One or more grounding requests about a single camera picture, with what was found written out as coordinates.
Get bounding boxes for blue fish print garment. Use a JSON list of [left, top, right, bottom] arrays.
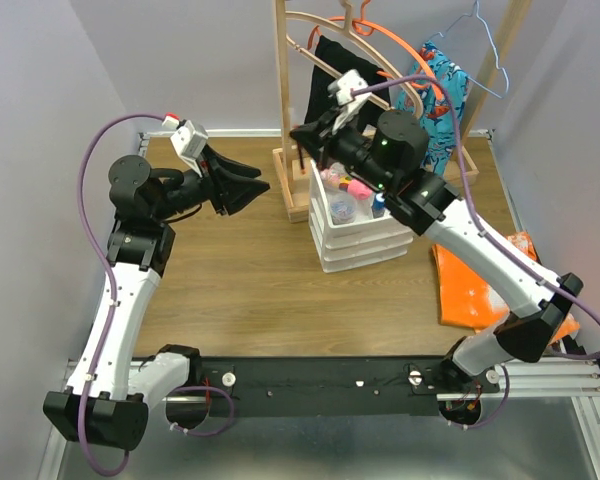
[[412, 41, 469, 175]]

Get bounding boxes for orange white tie-dye cloth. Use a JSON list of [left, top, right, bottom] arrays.
[[432, 230, 581, 341]]

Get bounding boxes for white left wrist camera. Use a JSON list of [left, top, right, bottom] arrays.
[[162, 113, 209, 175]]

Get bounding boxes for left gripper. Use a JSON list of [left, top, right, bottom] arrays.
[[151, 141, 270, 222]]

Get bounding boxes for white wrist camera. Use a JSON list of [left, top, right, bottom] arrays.
[[162, 113, 209, 175], [327, 69, 371, 134]]

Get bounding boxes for red pen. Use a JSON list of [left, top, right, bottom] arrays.
[[296, 142, 306, 175]]

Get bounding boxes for pink lid pencil tube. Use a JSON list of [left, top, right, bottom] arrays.
[[320, 168, 372, 200]]

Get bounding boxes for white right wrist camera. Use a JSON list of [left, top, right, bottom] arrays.
[[327, 69, 371, 134]]

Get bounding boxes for blue wire hanger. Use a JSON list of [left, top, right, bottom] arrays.
[[426, 0, 511, 100]]

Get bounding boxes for beige wooden hanger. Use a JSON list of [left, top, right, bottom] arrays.
[[273, 0, 423, 136]]

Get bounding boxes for wooden clothes rack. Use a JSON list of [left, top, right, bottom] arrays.
[[272, 1, 531, 223]]

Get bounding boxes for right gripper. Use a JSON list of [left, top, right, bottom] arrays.
[[289, 107, 394, 196]]

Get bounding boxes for aluminium frame rails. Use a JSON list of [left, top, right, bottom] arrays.
[[60, 138, 600, 479]]

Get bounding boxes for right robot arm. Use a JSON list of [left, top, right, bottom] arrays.
[[290, 110, 583, 392]]

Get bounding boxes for orange plastic hanger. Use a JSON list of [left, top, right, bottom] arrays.
[[307, 0, 446, 104]]

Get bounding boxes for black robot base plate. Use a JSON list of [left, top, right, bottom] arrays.
[[144, 355, 516, 431]]

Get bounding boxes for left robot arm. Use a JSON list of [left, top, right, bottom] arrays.
[[43, 146, 269, 451]]

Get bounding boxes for white plastic drawer organizer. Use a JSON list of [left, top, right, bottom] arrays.
[[308, 163, 415, 273]]

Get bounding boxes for black shorts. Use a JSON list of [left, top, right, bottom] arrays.
[[305, 36, 385, 133]]

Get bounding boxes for blue cap clear tube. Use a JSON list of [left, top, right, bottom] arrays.
[[371, 193, 385, 219]]

